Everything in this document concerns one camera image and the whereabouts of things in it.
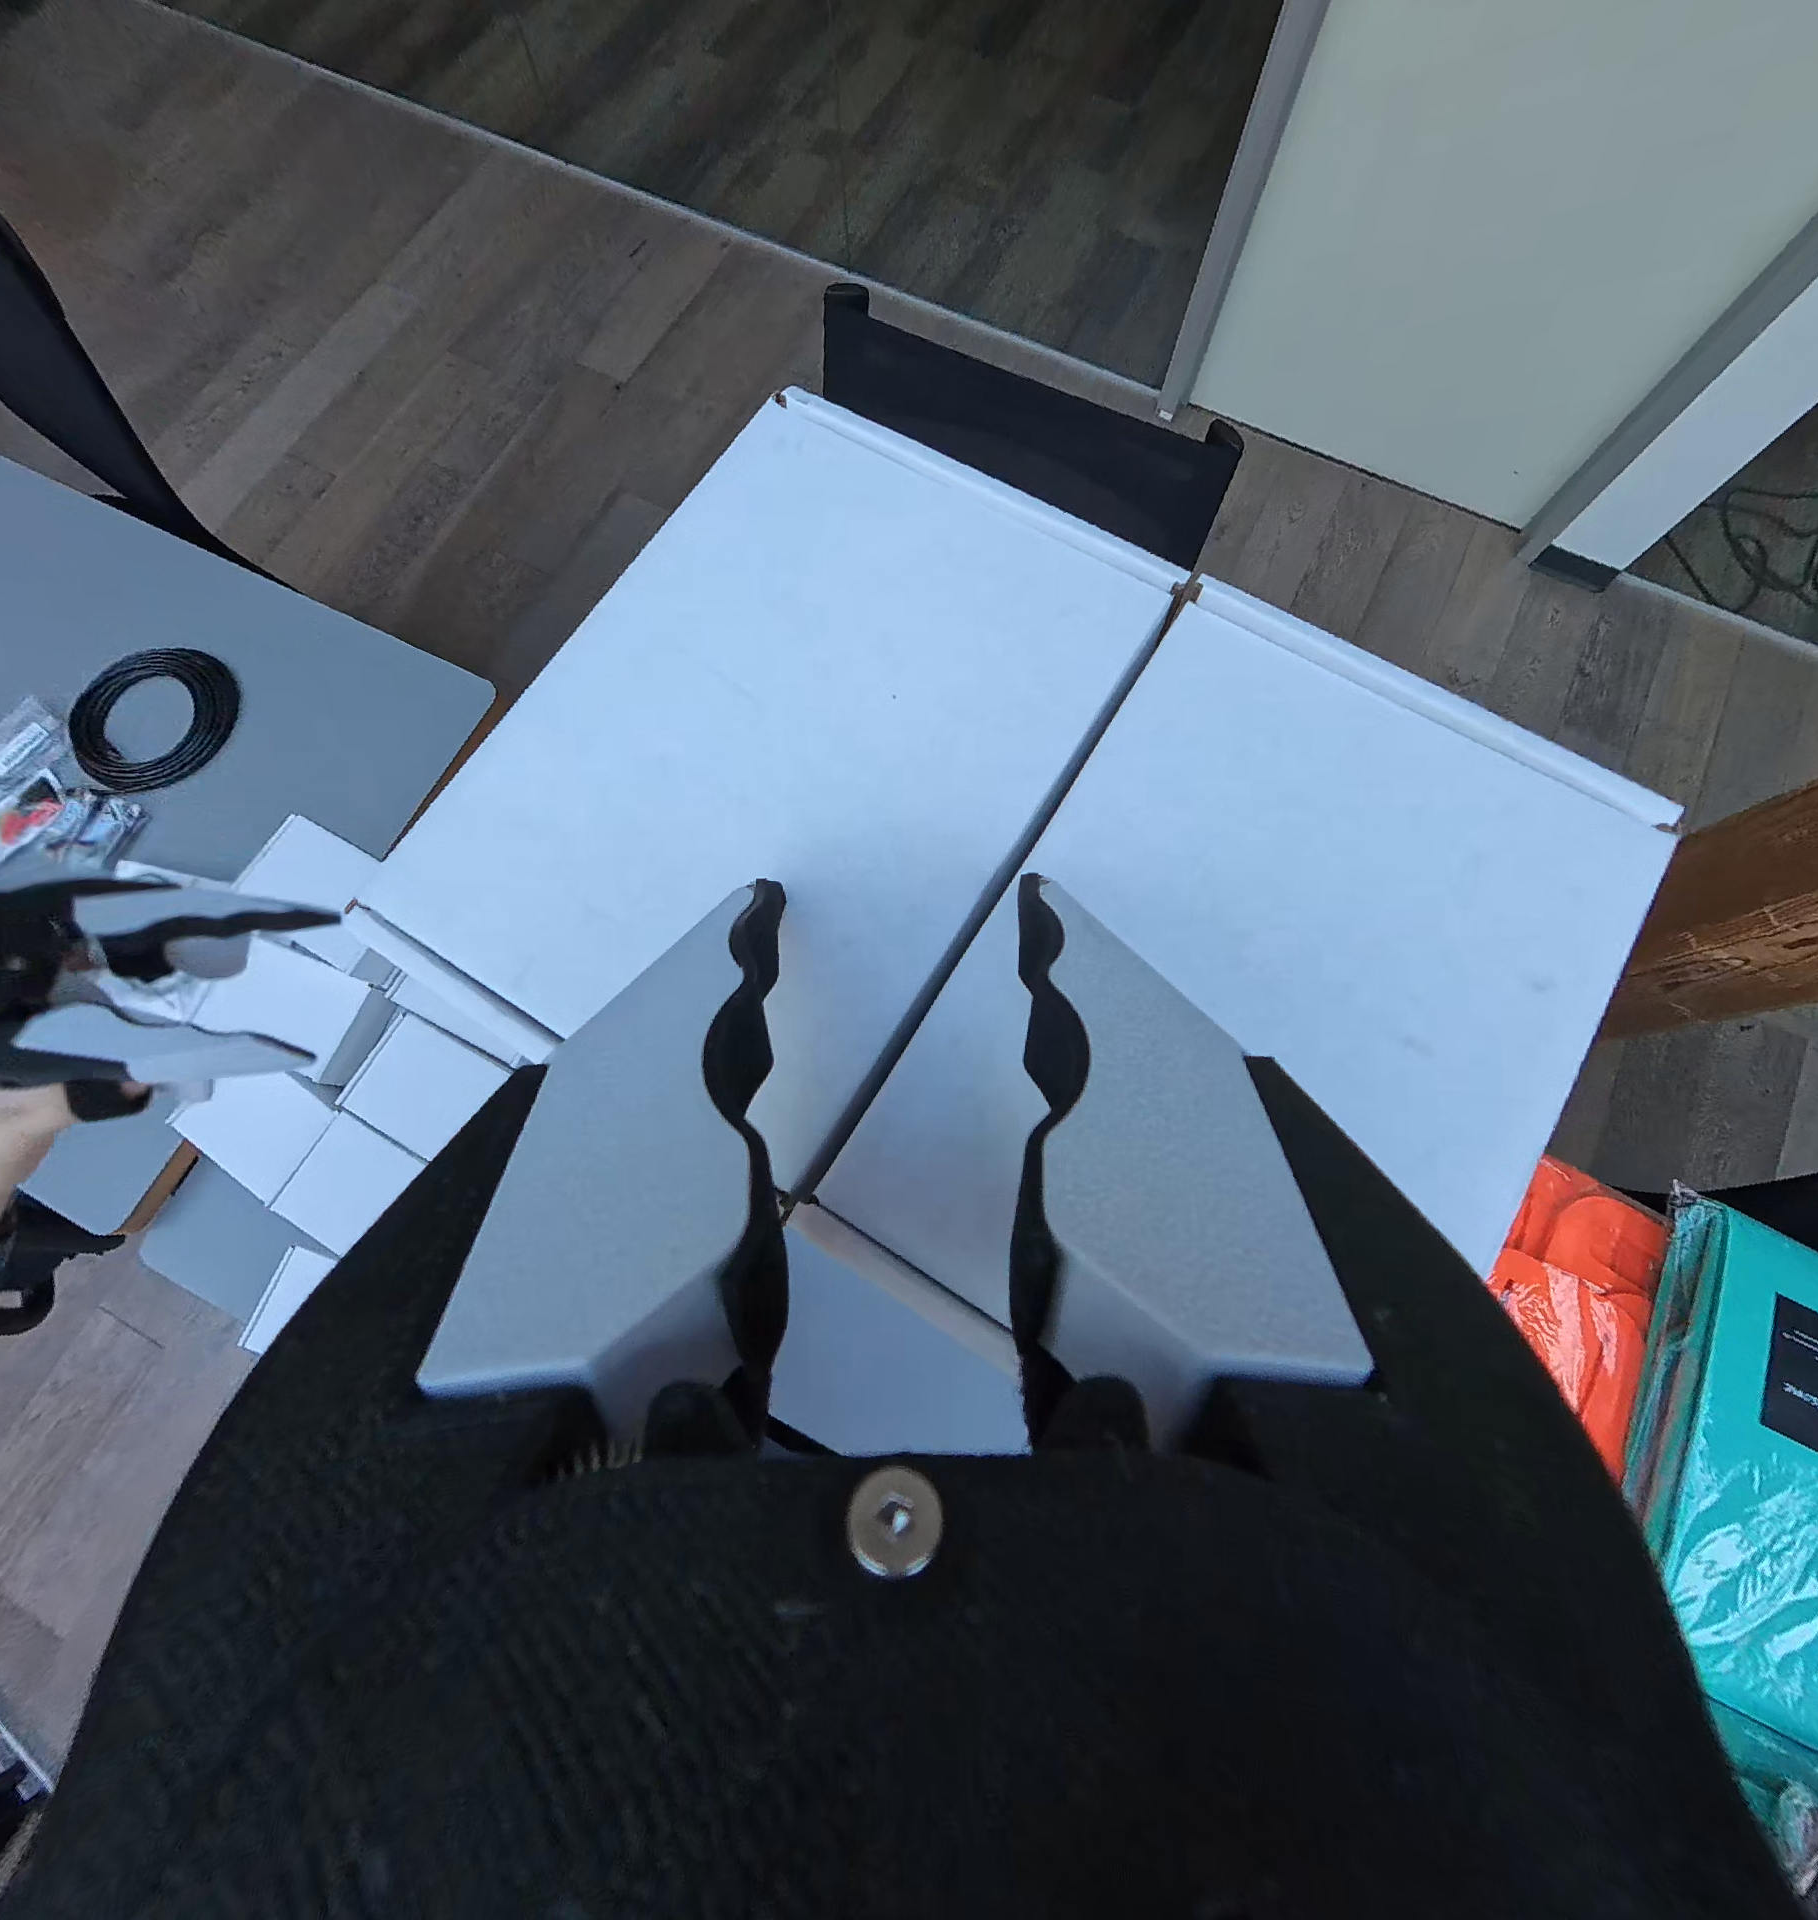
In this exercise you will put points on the wooden pillar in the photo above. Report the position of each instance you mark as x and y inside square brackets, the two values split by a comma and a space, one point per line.
[1763, 896]

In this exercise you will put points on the pile of white boxes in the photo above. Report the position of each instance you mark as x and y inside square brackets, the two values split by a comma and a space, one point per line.
[402, 1081]

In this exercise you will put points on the stack of wrapped coloured cloths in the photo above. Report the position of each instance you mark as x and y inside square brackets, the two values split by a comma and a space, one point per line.
[1763, 1501]

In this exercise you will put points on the small clear parts packets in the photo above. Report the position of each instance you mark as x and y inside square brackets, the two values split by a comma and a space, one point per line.
[27, 816]

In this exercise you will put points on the white cardboard box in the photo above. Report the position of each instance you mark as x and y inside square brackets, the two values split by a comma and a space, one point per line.
[776, 675]
[1376, 896]

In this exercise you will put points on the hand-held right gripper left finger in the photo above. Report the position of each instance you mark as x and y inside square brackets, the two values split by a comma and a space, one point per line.
[594, 1227]

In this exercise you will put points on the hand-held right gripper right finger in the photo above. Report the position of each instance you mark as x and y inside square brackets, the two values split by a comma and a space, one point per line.
[1209, 1227]

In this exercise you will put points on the black mesh chair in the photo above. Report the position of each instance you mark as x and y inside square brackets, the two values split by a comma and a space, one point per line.
[1030, 435]

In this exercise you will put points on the beige door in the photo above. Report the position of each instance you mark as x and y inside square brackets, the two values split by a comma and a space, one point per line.
[1450, 197]

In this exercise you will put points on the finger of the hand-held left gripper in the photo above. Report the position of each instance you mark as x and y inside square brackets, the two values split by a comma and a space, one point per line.
[218, 911]
[172, 1053]

